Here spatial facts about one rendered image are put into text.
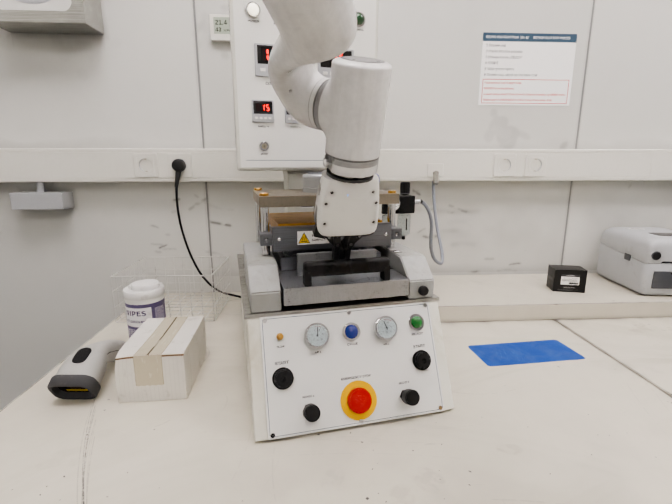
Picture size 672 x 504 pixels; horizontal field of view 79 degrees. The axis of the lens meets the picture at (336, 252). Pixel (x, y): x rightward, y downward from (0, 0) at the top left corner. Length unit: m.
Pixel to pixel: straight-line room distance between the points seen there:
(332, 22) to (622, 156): 1.27
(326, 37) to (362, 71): 0.11
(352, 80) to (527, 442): 0.59
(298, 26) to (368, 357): 0.50
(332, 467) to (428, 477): 0.13
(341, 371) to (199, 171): 0.83
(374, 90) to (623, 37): 1.20
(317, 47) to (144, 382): 0.62
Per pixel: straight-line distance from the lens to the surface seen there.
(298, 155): 0.97
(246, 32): 0.99
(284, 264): 0.77
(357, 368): 0.70
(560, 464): 0.73
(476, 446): 0.71
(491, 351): 1.01
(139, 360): 0.81
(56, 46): 1.55
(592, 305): 1.32
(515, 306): 1.20
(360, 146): 0.60
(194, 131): 1.38
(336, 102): 0.60
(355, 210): 0.65
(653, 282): 1.45
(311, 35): 0.48
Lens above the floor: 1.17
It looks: 13 degrees down
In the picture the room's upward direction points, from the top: straight up
